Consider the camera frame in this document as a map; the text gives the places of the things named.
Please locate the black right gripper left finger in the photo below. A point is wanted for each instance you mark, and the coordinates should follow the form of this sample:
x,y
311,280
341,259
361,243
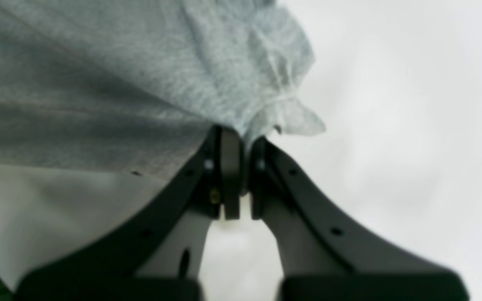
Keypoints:
x,y
155,255

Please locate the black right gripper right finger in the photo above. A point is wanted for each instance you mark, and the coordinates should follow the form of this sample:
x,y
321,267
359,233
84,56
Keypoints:
x,y
328,256

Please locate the grey T-shirt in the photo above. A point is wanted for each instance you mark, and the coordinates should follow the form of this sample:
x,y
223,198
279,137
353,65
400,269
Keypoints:
x,y
135,85

